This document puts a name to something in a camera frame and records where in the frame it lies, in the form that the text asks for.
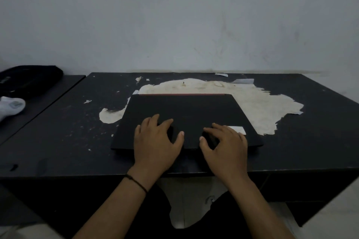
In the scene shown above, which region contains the person's right hand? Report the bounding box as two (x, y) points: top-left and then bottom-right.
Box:
(199, 123), (250, 181)

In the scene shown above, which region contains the person's left hand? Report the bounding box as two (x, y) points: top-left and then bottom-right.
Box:
(134, 114), (185, 175)

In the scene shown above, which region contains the person's right forearm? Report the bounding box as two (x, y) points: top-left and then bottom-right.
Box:
(214, 171), (295, 239)

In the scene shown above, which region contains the person's left forearm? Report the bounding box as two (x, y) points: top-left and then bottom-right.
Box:
(72, 167), (166, 239)

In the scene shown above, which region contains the black closed laptop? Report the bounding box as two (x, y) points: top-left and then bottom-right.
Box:
(111, 93), (264, 151)

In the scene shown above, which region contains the large black worn table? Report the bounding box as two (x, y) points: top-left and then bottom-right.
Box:
(0, 72), (359, 228)

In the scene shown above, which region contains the small black side table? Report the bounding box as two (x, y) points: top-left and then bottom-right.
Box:
(0, 75), (86, 146)

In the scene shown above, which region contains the black fabric bag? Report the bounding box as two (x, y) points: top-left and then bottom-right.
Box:
(0, 65), (64, 100)

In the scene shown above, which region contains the white sock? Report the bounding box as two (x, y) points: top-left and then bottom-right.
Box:
(0, 96), (26, 122)

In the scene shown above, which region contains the black cord wristband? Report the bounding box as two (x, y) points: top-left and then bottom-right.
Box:
(124, 174), (148, 194)

